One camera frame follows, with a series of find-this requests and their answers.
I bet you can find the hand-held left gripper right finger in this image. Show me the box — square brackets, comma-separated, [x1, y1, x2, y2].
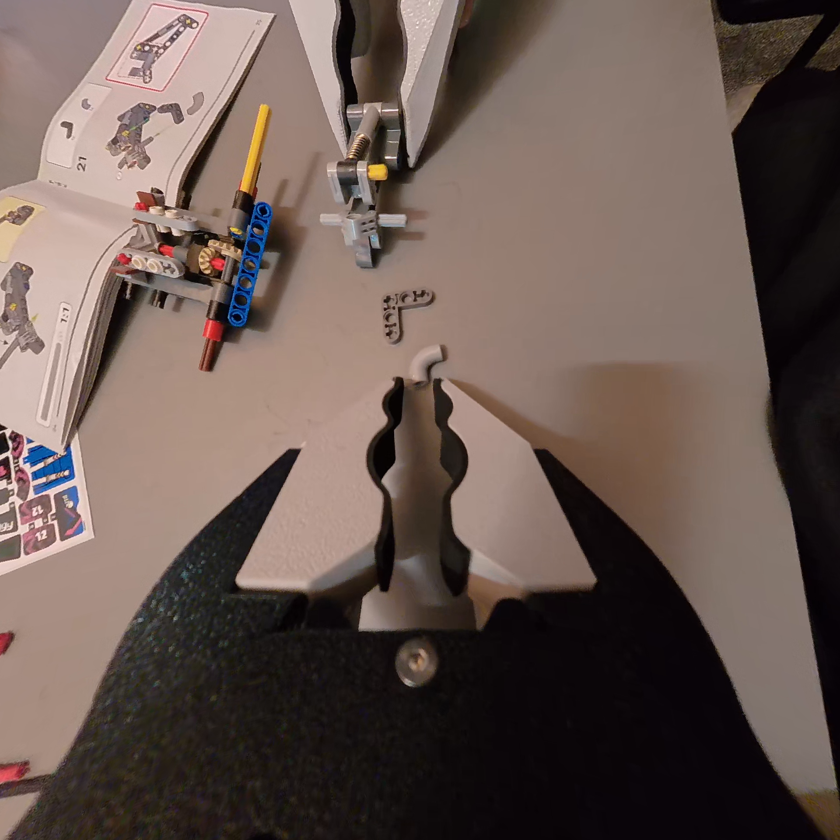
[430, 377, 598, 629]

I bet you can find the lego sticker sheet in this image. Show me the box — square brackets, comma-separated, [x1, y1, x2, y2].
[0, 423, 95, 578]

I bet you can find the small grey bent lego connector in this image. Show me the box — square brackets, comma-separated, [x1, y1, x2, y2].
[410, 345, 447, 385]

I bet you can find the lego chassis assembly blue beam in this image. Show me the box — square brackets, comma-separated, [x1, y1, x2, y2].
[113, 104, 274, 372]

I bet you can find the dark cloth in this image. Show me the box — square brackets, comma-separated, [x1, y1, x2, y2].
[730, 39, 840, 840]

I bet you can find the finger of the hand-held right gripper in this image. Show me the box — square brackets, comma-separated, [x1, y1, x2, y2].
[289, 0, 361, 161]
[392, 0, 471, 170]

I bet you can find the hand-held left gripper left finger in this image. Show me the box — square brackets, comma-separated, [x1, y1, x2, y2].
[234, 376, 406, 629]

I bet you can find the grey L-shaped lego beam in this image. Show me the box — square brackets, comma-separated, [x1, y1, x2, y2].
[382, 287, 435, 346]

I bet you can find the grey lego suspension assembly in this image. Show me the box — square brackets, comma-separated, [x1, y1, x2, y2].
[319, 101, 408, 270]

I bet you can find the open lego instruction booklet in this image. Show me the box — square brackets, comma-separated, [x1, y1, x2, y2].
[0, 0, 277, 454]

